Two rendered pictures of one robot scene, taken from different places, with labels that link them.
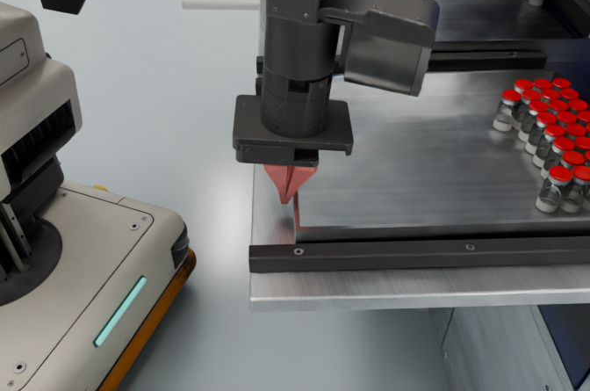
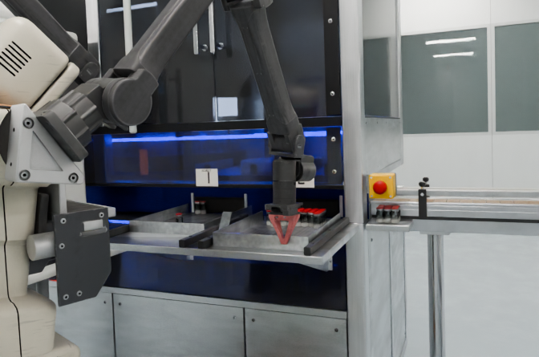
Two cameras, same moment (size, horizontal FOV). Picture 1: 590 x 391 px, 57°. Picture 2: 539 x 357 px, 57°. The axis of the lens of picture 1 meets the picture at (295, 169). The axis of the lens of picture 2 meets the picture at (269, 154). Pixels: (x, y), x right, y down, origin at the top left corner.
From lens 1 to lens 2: 113 cm
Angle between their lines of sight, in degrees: 70
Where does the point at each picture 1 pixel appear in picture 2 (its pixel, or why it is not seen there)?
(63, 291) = not seen: outside the picture
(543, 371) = (329, 327)
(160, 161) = not seen: outside the picture
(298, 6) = (300, 152)
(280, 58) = (291, 174)
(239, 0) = (50, 270)
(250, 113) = (277, 204)
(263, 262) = (312, 248)
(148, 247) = not seen: outside the picture
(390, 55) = (309, 166)
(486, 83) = (253, 221)
